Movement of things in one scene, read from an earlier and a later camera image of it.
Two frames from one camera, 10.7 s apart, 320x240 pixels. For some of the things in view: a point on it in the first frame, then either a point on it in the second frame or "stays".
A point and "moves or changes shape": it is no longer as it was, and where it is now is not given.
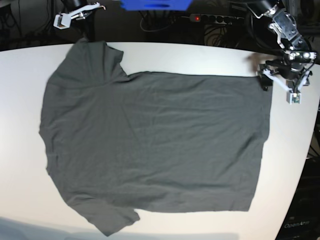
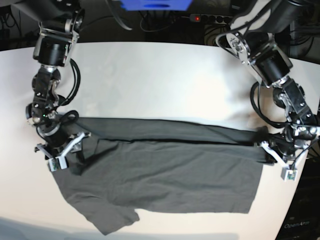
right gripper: x=290 y=66 to x=292 y=143
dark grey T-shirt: x=119 y=142 moves or changes shape
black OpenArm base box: x=302 y=221 stays
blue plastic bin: x=156 y=5 stays
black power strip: x=227 y=20 stays
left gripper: x=66 y=17 to x=59 y=141
